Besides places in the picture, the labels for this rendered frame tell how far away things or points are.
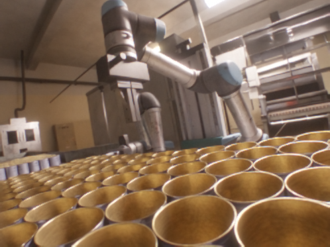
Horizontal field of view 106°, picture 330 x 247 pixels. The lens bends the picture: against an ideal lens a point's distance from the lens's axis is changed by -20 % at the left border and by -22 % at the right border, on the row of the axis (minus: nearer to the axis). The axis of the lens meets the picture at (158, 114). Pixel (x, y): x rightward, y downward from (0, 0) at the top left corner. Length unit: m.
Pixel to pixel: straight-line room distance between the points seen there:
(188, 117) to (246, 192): 1.05
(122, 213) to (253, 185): 0.16
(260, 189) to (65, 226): 0.23
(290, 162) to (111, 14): 0.47
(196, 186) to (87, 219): 0.15
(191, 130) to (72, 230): 1.12
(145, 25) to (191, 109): 0.89
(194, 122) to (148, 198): 1.06
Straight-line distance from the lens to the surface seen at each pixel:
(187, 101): 1.26
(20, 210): 0.30
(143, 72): 0.42
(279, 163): 0.27
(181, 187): 0.24
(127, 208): 0.22
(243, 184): 0.22
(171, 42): 2.19
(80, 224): 0.23
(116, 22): 0.43
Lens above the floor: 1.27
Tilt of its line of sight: 3 degrees up
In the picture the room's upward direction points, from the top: 11 degrees counter-clockwise
